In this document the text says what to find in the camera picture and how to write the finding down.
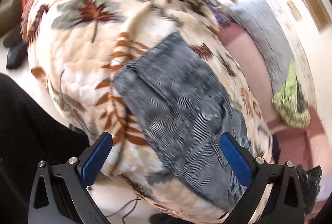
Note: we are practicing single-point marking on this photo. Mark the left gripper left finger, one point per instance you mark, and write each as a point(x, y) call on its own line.
point(59, 193)

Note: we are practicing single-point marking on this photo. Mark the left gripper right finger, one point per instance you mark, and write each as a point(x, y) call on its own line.
point(285, 203)

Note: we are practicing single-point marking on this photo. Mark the green patterned folded blanket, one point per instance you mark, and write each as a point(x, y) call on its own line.
point(290, 101)

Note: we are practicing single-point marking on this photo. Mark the wall picture frame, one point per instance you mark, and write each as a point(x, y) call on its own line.
point(318, 13)

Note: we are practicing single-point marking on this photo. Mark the leaf pattern blanket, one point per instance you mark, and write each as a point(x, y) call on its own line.
point(76, 47)

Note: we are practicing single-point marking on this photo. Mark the grey denim pants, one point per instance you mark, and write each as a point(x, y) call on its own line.
point(183, 110)

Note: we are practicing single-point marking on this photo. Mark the black shoe on floor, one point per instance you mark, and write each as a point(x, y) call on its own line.
point(16, 56)

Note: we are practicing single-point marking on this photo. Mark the person black trouser leg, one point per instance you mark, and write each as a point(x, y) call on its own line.
point(28, 135)

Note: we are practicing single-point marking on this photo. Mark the grey quilted blanket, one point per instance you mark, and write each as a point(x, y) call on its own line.
point(260, 22)

